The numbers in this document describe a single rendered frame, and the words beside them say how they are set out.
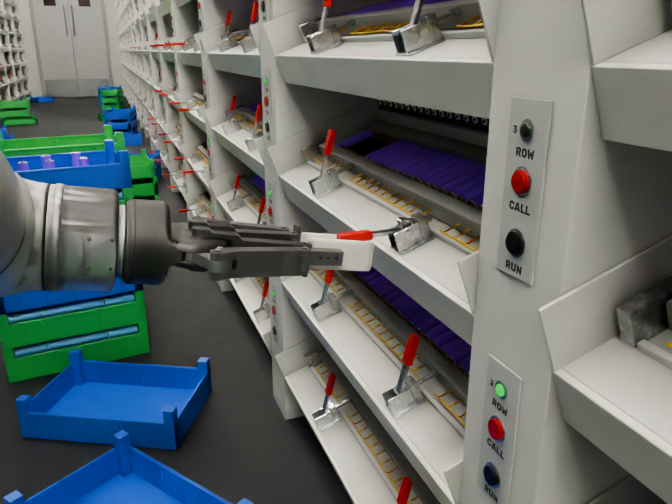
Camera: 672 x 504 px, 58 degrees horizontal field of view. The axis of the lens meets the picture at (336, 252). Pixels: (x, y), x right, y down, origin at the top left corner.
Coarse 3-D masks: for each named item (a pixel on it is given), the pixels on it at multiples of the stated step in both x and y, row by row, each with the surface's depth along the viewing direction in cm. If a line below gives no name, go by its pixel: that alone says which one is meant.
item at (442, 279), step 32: (320, 128) 102; (352, 128) 104; (416, 128) 90; (448, 128) 81; (288, 160) 102; (320, 160) 101; (288, 192) 101; (352, 192) 83; (320, 224) 88; (352, 224) 73; (384, 224) 70; (448, 224) 64; (384, 256) 65; (416, 256) 60; (448, 256) 58; (416, 288) 59; (448, 288) 53; (448, 320) 55
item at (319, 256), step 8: (312, 248) 58; (320, 248) 58; (328, 248) 58; (304, 256) 55; (312, 256) 57; (320, 256) 58; (328, 256) 58; (336, 256) 58; (304, 264) 55; (312, 264) 57; (320, 264) 58; (328, 264) 58; (336, 264) 58
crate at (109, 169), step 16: (112, 144) 144; (16, 160) 137; (32, 160) 138; (64, 160) 141; (96, 160) 145; (112, 160) 145; (128, 160) 130; (32, 176) 121; (48, 176) 123; (64, 176) 124; (80, 176) 126; (96, 176) 127; (112, 176) 129; (128, 176) 130
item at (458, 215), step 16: (336, 160) 94; (352, 160) 87; (368, 160) 85; (368, 176) 82; (384, 176) 77; (400, 176) 75; (384, 192) 75; (400, 192) 73; (416, 192) 68; (432, 192) 67; (400, 208) 70; (416, 208) 68; (432, 208) 66; (448, 208) 62; (464, 208) 61; (464, 224) 60; (480, 224) 56
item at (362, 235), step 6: (402, 222) 62; (396, 228) 62; (402, 228) 62; (342, 234) 60; (348, 234) 60; (354, 234) 60; (360, 234) 60; (366, 234) 60; (372, 234) 61; (378, 234) 61; (384, 234) 61; (390, 234) 61; (360, 240) 60; (366, 240) 61
